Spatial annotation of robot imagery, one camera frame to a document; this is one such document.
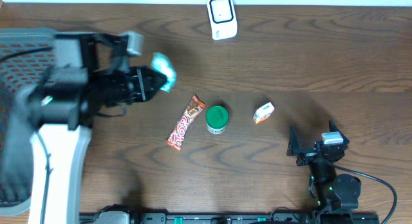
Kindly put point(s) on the grey plastic basket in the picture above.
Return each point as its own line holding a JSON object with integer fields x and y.
{"x": 19, "y": 56}

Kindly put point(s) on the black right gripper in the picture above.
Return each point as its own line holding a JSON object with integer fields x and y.
{"x": 293, "y": 150}

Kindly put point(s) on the teal wet wipes pack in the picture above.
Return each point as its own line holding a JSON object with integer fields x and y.
{"x": 163, "y": 64}

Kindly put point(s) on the orange Kleenex tissue pack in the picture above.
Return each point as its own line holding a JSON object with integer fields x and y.
{"x": 263, "y": 112}

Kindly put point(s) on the white barcode scanner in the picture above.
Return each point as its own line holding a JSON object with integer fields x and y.
{"x": 223, "y": 20}

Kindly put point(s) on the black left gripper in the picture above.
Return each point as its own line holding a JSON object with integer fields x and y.
{"x": 127, "y": 76}

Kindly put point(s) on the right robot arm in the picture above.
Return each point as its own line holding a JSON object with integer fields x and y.
{"x": 337, "y": 194}

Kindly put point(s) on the red Top chocolate bar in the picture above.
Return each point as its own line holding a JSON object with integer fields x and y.
{"x": 177, "y": 135}

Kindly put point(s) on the green lid jar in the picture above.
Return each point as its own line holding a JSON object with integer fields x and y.
{"x": 217, "y": 118}

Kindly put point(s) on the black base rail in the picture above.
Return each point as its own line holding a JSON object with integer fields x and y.
{"x": 123, "y": 214}

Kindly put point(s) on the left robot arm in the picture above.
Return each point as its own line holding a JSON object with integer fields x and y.
{"x": 50, "y": 123}

